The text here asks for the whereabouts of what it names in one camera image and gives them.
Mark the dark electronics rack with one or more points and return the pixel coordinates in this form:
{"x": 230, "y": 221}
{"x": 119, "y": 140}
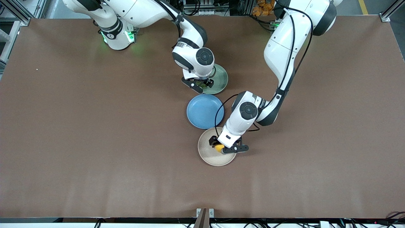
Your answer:
{"x": 202, "y": 6}

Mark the green lettuce leaf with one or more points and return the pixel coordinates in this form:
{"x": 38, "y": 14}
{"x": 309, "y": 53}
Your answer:
{"x": 200, "y": 83}

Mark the beige plate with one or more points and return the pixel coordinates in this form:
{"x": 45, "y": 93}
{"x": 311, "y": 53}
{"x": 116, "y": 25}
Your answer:
{"x": 208, "y": 156}

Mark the green plate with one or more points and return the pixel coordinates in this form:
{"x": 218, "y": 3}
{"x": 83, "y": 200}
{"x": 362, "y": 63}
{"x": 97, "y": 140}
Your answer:
{"x": 220, "y": 80}

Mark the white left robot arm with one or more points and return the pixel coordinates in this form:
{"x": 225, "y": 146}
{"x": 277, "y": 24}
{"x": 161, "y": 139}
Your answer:
{"x": 281, "y": 47}

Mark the blue plate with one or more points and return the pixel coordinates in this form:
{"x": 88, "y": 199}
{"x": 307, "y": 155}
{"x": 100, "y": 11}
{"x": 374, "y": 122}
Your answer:
{"x": 202, "y": 111}

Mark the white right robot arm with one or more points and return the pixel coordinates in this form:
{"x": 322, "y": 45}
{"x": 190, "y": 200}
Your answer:
{"x": 142, "y": 12}

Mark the yellow lemon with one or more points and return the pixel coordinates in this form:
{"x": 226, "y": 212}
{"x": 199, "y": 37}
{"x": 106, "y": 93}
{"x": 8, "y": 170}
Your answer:
{"x": 218, "y": 148}

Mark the bag of oranges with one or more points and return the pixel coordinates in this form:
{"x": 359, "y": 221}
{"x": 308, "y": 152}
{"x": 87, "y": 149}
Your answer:
{"x": 264, "y": 8}

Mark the grey frame post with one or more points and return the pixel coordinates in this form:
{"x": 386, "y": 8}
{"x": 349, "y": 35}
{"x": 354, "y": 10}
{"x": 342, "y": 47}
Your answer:
{"x": 12, "y": 38}

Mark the metal table edge bracket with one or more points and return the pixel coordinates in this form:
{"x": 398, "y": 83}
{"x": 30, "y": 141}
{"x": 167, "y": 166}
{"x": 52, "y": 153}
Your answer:
{"x": 202, "y": 218}

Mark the small white box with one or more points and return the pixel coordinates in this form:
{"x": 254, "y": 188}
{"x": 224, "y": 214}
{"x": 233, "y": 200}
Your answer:
{"x": 324, "y": 224}

